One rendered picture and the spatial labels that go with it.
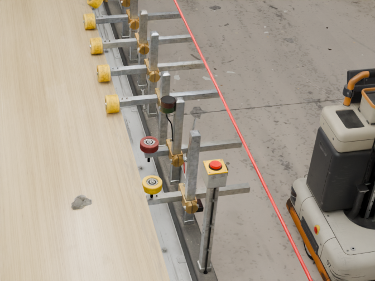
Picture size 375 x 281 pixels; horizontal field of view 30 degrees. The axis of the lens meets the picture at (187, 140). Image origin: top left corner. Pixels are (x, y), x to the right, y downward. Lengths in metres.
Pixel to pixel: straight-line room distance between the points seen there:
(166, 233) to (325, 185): 0.96
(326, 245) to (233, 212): 0.67
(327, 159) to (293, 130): 1.19
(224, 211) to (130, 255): 1.55
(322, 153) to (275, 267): 0.66
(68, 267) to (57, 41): 1.51
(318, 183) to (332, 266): 0.43
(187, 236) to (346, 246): 0.98
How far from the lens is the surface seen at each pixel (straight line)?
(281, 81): 5.12
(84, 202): 2.69
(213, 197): 2.45
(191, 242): 2.84
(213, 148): 3.06
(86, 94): 3.26
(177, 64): 3.37
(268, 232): 3.91
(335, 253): 3.51
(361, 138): 3.39
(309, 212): 3.70
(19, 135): 3.04
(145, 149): 2.95
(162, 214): 3.05
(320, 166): 3.58
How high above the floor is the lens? 2.76
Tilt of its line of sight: 38 degrees down
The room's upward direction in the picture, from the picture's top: 5 degrees clockwise
